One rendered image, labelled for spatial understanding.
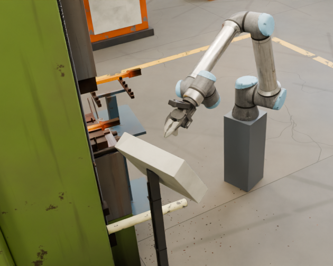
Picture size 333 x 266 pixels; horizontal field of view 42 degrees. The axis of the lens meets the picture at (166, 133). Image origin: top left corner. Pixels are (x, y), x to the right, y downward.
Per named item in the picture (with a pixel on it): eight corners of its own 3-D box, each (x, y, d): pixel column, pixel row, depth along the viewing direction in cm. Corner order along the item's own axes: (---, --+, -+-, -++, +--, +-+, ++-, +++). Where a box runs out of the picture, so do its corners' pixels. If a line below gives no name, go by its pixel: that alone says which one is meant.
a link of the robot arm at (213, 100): (205, 92, 224) (198, 78, 214) (224, 97, 218) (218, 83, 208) (197, 107, 221) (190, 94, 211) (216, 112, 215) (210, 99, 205)
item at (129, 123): (127, 106, 308) (127, 103, 307) (146, 133, 276) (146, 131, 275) (86, 116, 300) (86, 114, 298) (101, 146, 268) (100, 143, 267)
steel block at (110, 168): (113, 176, 277) (102, 117, 253) (132, 212, 247) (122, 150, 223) (25, 203, 261) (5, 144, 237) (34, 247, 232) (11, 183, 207)
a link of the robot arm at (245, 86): (240, 94, 307) (241, 72, 297) (263, 100, 298) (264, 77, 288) (230, 103, 297) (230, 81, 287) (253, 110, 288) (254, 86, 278)
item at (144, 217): (184, 202, 233) (183, 195, 230) (188, 209, 229) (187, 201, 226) (106, 230, 221) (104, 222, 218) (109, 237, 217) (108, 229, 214)
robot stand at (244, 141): (239, 167, 349) (241, 103, 316) (263, 177, 336) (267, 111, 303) (223, 181, 336) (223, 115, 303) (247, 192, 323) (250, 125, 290)
